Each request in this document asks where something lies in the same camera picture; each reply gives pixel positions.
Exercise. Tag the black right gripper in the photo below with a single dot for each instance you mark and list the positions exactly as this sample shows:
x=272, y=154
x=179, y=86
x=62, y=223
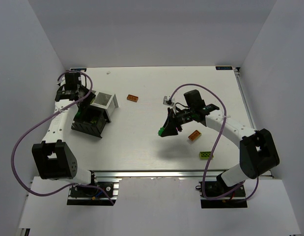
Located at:
x=173, y=120

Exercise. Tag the white slotted container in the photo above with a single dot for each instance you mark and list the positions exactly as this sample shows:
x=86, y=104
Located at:
x=106, y=101

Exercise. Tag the orange lego brick with lime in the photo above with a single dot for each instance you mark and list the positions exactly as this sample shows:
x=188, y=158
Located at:
x=195, y=135

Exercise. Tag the brown lego brick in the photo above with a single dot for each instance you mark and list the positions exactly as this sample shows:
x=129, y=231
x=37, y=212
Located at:
x=132, y=98

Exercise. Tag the right side table rail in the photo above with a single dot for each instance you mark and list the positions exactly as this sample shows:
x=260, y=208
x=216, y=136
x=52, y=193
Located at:
x=244, y=96

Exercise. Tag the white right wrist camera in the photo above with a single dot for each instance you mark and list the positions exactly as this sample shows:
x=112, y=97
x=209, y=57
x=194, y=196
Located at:
x=168, y=101

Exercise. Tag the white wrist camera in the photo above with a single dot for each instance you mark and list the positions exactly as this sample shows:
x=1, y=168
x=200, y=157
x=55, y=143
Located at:
x=168, y=101
x=61, y=81

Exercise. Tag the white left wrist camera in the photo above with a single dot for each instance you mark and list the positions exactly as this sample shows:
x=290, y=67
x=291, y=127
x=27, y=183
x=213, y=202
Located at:
x=61, y=81

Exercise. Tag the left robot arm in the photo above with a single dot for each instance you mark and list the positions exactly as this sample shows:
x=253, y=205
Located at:
x=53, y=157

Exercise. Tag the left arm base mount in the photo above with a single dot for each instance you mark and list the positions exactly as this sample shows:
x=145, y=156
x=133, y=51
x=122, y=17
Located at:
x=81, y=196

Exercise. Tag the aluminium table edge rail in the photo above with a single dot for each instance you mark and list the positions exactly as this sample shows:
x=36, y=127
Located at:
x=148, y=174

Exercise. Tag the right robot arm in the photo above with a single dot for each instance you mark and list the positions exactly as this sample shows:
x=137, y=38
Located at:
x=257, y=150

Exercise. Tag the blue corner sticker left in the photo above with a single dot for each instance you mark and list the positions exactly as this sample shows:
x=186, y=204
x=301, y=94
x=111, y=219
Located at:
x=78, y=69

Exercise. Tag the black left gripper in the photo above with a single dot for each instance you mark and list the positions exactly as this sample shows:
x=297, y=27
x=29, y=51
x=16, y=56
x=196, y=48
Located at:
x=85, y=108

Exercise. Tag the black slotted container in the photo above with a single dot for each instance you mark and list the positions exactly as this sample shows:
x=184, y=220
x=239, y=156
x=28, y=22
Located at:
x=83, y=123

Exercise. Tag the lime long lego brick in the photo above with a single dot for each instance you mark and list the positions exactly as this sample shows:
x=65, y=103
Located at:
x=205, y=155

